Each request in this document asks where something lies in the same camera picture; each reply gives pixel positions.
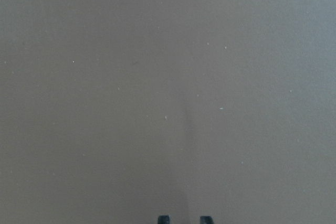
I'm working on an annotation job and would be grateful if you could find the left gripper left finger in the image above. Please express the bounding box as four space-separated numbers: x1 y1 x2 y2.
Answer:
157 215 170 224

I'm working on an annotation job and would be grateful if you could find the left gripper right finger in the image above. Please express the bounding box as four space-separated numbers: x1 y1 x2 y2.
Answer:
199 216 213 224

